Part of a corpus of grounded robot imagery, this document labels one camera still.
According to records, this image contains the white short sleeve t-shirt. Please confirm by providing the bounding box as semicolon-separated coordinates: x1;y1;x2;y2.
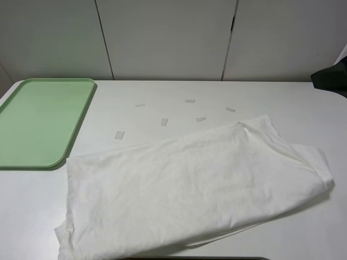
55;115;333;259

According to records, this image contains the green plastic tray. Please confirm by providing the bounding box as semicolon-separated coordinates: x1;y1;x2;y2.
1;79;96;170

